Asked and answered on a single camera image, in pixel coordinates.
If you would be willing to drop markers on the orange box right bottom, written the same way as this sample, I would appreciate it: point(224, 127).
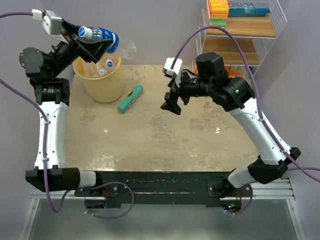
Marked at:
point(232, 73)

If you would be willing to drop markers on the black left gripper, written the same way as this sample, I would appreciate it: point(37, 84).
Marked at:
point(93, 51)

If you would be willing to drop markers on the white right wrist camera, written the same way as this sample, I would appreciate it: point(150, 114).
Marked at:
point(174, 72)

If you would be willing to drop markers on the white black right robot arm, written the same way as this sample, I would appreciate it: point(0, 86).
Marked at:
point(238, 99)

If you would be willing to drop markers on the teal rectangular box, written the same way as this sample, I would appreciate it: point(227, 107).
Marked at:
point(130, 99)

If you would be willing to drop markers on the white wire shelf rack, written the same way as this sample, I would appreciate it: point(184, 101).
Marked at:
point(255, 35)

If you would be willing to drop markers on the blue box on shelf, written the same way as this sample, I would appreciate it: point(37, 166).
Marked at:
point(248, 9)

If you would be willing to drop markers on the blue label clear bottle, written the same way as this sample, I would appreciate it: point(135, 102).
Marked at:
point(119, 46)

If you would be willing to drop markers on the crushed clear bottle white cap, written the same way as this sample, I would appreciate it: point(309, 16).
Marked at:
point(102, 72)

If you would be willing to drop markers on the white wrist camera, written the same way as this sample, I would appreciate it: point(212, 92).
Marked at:
point(174, 72)
point(51, 22)

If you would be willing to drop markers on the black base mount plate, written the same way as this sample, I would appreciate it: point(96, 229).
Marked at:
point(161, 188)

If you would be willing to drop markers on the yellow plastic bin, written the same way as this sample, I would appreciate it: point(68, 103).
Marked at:
point(106, 88)

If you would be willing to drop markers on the stacked colourful sponges top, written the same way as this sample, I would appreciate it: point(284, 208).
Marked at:
point(218, 12)

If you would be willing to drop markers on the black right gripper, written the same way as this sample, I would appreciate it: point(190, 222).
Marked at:
point(172, 97)

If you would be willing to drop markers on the large clear square bottle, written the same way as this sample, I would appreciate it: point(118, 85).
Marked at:
point(91, 69)

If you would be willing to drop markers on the slim clear bottle white cap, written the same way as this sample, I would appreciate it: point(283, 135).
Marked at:
point(109, 62)

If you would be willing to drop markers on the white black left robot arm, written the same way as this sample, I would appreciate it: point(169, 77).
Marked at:
point(52, 98)

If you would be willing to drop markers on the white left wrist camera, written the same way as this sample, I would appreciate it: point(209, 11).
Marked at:
point(51, 22)

